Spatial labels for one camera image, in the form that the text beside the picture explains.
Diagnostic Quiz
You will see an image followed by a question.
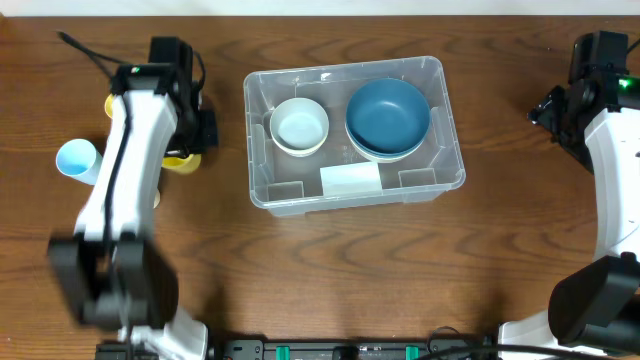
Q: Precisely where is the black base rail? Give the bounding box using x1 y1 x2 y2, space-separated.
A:
94 337 501 360

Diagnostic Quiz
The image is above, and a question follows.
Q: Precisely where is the beige bowl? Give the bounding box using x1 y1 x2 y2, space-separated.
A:
354 146 417 163

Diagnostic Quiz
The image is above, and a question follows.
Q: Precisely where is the small white bowl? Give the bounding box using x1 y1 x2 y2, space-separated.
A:
275 142 322 158

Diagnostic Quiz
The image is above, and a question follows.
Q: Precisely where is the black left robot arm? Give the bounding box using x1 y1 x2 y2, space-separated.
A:
47 63 209 359

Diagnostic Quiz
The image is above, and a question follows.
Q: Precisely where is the clear plastic storage bin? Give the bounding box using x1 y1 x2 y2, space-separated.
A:
244 56 466 216

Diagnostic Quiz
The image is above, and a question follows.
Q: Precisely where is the yellow cup front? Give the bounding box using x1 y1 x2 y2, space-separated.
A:
162 154 202 175

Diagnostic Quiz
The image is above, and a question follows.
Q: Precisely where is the cream white cup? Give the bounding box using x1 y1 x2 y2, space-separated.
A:
153 189 161 209

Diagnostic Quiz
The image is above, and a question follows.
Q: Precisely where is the yellow cup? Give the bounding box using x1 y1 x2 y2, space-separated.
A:
162 154 202 175
104 94 114 118

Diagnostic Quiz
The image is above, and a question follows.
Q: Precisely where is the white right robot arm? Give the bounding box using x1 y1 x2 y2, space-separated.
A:
498 73 639 359

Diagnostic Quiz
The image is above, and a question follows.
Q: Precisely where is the light blue cup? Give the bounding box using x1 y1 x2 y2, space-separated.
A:
55 139 102 185

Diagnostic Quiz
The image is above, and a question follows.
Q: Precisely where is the dark blue bowl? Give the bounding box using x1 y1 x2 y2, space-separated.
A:
346 130 426 163
345 78 431 158

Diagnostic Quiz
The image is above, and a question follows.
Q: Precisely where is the small grey bowl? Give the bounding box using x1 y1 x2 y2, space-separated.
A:
270 98 329 149

